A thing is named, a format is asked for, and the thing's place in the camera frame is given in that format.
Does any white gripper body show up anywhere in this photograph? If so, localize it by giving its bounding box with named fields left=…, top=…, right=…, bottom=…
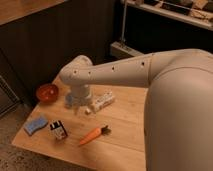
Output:
left=70, top=85, right=92, bottom=106

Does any metal shelf frame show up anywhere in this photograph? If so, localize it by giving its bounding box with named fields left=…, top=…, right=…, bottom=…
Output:
left=110, top=3, right=213, bottom=59

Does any blue sponge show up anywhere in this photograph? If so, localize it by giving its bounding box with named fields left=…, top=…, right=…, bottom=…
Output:
left=24, top=116, right=48, bottom=136

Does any small black white carton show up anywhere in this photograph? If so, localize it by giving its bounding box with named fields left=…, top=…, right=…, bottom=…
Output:
left=50, top=120, right=67, bottom=140

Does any blue ceramic cup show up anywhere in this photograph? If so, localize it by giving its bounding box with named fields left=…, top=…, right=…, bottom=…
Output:
left=65, top=93, right=73, bottom=108

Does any red bowl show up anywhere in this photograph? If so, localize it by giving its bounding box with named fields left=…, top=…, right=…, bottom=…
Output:
left=36, top=83, right=59, bottom=103

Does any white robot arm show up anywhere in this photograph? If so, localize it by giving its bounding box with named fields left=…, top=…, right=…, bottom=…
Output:
left=59, top=49, right=213, bottom=171

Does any white rectangular box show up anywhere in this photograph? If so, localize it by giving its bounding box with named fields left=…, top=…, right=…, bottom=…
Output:
left=91, top=92, right=115, bottom=112

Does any orange carrot pepper toy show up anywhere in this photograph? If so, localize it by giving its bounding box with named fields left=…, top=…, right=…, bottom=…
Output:
left=79, top=126, right=111, bottom=146

